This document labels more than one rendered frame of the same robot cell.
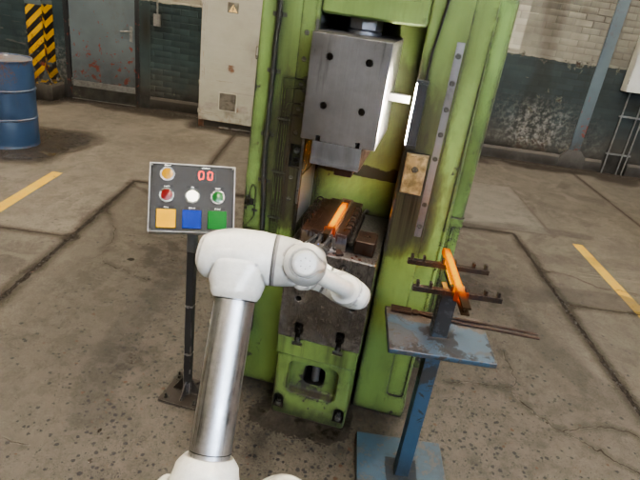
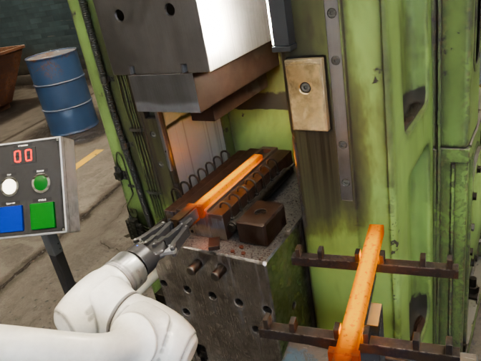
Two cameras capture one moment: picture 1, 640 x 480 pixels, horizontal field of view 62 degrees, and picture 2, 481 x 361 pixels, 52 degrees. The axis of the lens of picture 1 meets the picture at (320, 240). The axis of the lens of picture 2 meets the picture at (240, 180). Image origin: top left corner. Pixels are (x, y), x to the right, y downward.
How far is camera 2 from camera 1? 128 cm
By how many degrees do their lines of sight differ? 23
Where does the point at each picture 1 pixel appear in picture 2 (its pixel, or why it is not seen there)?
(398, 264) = (331, 246)
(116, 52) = not seen: hidden behind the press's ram
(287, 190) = (155, 154)
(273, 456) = not seen: outside the picture
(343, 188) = (266, 130)
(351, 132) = (169, 49)
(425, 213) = (348, 160)
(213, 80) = not seen: hidden behind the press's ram
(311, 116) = (113, 38)
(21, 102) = (71, 90)
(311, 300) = (202, 314)
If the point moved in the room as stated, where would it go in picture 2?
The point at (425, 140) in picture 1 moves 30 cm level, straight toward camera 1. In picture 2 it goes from (308, 30) to (240, 69)
